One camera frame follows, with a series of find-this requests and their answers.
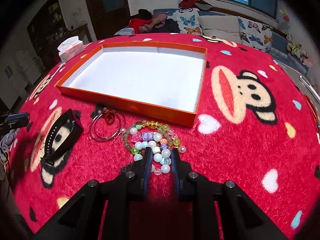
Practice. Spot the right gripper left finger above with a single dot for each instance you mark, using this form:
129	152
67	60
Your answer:
145	167

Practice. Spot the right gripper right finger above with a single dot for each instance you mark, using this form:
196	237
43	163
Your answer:
179	172

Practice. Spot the black smart band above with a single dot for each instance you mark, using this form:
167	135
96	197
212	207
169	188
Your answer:
62	136

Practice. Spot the silver bangle red charm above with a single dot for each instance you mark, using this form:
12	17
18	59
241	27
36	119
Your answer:
106	124

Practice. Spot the grey knitted cloth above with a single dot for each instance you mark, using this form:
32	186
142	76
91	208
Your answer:
6	143

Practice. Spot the red monkey print blanket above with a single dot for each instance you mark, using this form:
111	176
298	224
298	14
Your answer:
253	126

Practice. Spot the orange shallow box tray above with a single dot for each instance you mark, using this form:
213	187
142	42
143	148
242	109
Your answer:
162	80

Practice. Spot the pink tissue pack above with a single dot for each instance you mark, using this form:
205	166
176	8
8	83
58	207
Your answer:
69	48

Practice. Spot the beige cushion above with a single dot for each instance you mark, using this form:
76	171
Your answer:
224	27

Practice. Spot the blue sofa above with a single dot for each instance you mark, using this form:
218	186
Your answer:
278	48

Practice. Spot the left butterfly pillow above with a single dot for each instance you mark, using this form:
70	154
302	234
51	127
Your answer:
188	21

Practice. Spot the butterfly pillow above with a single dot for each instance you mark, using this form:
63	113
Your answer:
254	34
188	21

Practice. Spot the pile of clothes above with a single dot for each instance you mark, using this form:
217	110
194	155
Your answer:
145	22

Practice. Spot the right butterfly pillow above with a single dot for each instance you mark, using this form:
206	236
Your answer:
254	34

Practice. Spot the dark wooden door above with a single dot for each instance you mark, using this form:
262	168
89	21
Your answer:
108	16

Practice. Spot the red clothing on sill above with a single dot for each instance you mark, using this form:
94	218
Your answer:
198	4

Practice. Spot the plush toys group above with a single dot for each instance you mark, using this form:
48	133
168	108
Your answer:
298	51

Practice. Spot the colourful pinwheel flower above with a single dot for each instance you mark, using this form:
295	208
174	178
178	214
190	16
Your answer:
284	19

